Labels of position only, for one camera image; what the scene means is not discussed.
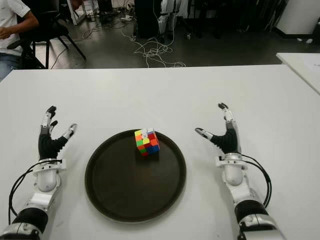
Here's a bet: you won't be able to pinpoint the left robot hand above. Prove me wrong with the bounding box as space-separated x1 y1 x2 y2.
37 105 78 161

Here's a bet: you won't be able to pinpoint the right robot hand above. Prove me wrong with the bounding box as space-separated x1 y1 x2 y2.
194 102 242 155

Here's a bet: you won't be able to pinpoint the multicoloured Rubik's cube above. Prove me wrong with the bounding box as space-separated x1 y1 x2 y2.
134 127 161 157

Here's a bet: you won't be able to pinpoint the dark brown round plate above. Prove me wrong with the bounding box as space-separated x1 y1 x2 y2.
84 129 188 224

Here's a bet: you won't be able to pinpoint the white side table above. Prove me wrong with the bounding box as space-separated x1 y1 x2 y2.
276 52 320 96

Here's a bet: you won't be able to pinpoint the person in white shirt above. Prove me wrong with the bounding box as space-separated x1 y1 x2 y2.
0 0 40 81

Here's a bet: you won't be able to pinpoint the black chair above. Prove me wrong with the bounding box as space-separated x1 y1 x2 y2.
7 0 87 70

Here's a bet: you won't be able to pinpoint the white humanoid robot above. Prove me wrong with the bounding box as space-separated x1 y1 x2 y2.
157 0 183 42

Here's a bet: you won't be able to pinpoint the black cabinet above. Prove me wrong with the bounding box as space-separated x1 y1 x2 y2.
134 0 162 38

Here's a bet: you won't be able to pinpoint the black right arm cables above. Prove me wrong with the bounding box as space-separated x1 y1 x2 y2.
241 154 273 210

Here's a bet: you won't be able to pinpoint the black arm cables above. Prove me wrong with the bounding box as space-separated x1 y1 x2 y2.
241 154 273 210
8 159 62 226

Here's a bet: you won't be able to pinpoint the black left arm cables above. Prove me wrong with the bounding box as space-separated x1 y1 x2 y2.
8 159 62 226

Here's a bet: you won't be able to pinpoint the tangled white floor cable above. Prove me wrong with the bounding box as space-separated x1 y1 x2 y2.
120 26 187 68

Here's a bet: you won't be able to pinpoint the white frame desk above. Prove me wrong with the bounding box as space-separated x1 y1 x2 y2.
67 0 94 25

